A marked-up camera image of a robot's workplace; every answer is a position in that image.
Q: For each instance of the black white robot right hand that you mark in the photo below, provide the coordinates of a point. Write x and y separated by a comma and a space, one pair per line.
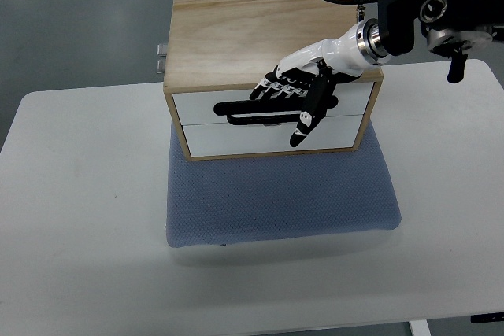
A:
313, 72

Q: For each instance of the white top drawer black handle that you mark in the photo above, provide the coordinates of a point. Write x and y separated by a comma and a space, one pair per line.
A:
197, 107

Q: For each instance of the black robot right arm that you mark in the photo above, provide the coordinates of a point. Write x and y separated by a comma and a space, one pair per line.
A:
452, 28

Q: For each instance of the white bottom drawer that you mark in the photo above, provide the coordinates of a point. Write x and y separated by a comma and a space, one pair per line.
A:
219, 140

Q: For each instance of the wooden drawer cabinet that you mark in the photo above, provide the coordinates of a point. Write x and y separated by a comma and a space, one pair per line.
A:
217, 45

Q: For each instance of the blue grey cushion mat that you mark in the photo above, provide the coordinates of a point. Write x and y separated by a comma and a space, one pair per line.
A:
225, 202

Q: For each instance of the white table leg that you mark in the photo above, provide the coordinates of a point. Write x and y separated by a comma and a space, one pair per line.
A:
419, 328

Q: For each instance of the black table control panel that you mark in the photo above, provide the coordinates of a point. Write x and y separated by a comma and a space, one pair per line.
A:
487, 318

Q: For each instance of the grey metal clamp bracket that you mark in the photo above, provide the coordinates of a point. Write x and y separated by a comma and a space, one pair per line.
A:
161, 57

